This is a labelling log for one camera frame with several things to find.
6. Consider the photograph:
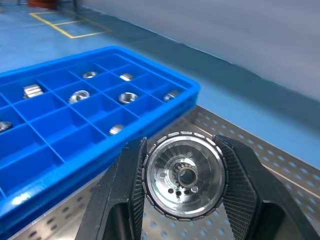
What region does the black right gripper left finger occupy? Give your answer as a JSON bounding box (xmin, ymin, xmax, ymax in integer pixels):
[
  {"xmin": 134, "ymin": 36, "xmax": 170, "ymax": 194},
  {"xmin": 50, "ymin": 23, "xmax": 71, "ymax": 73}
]
[{"xmin": 74, "ymin": 136, "xmax": 148, "ymax": 240}]

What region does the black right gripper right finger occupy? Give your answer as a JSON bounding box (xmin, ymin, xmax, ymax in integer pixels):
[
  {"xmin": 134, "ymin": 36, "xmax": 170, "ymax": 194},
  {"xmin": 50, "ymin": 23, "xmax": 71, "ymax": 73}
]
[{"xmin": 212, "ymin": 134, "xmax": 320, "ymax": 240}]

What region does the blue plastic compartment tray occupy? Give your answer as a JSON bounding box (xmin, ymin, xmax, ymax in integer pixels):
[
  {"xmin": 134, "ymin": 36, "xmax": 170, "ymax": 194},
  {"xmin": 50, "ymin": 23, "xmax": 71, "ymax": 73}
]
[{"xmin": 0, "ymin": 46, "xmax": 202, "ymax": 240}]

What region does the perforated metal tray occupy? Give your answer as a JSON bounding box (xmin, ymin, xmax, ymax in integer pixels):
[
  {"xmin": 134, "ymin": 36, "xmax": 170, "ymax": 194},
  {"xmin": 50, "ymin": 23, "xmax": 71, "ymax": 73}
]
[{"xmin": 3, "ymin": 104, "xmax": 320, "ymax": 240}]

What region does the orange background object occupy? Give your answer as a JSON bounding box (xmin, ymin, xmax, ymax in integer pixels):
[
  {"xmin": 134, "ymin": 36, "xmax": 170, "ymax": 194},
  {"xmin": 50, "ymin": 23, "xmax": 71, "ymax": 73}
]
[{"xmin": 28, "ymin": 0, "xmax": 57, "ymax": 8}]

